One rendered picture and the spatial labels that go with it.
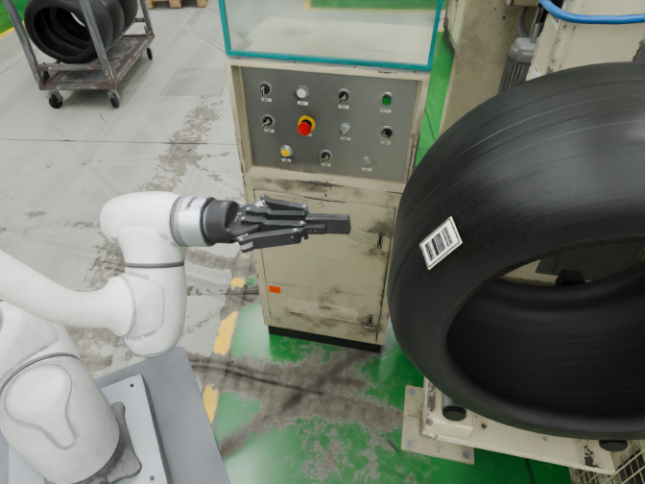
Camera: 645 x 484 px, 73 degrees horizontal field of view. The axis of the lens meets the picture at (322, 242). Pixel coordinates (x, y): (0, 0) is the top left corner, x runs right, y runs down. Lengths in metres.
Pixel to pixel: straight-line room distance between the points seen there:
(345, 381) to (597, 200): 1.56
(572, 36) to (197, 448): 1.12
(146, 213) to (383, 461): 1.35
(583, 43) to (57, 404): 1.06
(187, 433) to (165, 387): 0.15
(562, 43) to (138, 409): 1.13
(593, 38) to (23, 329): 1.14
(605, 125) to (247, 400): 1.66
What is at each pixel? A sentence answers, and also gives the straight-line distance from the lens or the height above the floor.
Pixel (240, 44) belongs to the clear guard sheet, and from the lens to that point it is 1.30.
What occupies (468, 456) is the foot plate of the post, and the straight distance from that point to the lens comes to 1.89.
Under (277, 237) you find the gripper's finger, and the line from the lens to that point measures 0.69.
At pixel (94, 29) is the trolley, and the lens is 4.04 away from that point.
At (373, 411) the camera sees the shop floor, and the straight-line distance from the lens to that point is 1.91.
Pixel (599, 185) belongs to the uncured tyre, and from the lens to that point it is 0.54.
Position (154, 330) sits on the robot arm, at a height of 1.09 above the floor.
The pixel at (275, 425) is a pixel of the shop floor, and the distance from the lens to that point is 1.88.
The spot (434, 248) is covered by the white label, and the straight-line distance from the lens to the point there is 0.57.
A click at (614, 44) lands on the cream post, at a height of 1.46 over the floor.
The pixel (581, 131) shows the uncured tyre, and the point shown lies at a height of 1.47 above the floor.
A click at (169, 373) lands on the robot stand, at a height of 0.65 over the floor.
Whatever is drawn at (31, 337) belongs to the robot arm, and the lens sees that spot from 1.05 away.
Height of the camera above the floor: 1.70
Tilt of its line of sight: 43 degrees down
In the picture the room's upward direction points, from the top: straight up
